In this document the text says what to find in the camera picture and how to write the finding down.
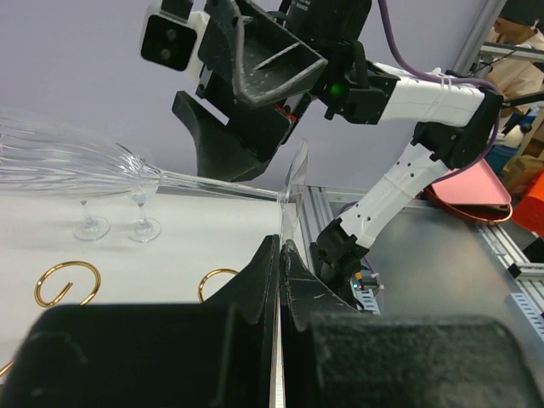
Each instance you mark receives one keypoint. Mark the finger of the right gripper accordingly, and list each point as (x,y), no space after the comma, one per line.
(219,154)
(261,60)

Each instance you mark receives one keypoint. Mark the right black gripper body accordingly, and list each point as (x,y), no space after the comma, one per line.
(262,130)

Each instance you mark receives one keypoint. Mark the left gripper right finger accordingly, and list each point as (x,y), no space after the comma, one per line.
(337,356)

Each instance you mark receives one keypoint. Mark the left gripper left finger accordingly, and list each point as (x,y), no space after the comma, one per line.
(219,353)

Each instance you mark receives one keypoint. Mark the clear wine glass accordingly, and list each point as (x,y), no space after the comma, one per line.
(91,227)
(144,229)

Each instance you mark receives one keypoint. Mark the gold wire wine glass rack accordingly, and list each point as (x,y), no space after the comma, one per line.
(46,304)

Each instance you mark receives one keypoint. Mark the ribbed champagne flute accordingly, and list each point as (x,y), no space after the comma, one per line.
(45,157)

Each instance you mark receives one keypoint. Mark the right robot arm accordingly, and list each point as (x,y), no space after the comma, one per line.
(454,117)

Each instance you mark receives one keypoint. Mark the dark red round tray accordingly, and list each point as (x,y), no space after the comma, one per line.
(473,214)

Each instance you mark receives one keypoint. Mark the pink tray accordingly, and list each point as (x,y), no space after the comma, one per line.
(476,186)

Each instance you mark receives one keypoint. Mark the red orange box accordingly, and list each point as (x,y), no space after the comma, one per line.
(528,214)

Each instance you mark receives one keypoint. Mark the white slotted cable duct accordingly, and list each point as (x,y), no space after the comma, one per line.
(367,298)

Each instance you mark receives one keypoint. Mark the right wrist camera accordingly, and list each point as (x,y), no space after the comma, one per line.
(172,35)

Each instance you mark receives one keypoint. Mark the aluminium frame rail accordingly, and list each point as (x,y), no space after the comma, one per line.
(429,260)

